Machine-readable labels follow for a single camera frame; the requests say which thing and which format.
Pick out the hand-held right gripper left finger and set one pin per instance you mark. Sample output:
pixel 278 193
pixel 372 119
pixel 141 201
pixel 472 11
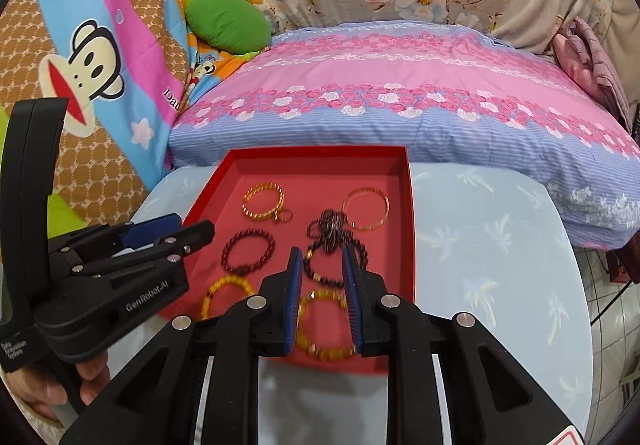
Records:
pixel 294 305

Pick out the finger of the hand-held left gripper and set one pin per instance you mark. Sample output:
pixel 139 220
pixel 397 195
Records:
pixel 150 227
pixel 195 237

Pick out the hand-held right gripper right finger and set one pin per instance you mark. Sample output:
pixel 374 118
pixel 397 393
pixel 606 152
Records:
pixel 351 305

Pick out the gold cuff bangle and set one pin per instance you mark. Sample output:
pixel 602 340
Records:
pixel 248 212

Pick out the thin gold bangle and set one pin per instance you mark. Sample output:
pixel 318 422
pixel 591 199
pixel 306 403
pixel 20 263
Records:
pixel 386 207

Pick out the red cardboard box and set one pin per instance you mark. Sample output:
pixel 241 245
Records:
pixel 300 170

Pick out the person's left hand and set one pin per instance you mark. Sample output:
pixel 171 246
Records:
pixel 25 390

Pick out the colourful cartoon monkey blanket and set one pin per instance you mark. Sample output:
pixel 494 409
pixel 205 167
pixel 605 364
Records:
pixel 125 25

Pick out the green pillow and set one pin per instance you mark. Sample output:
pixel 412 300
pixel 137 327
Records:
pixel 225 22

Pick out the pink and blue floral pillow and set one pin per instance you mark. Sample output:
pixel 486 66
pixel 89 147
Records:
pixel 400 75

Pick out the pink quilted cloth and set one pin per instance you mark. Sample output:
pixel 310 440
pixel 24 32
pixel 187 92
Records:
pixel 585 55

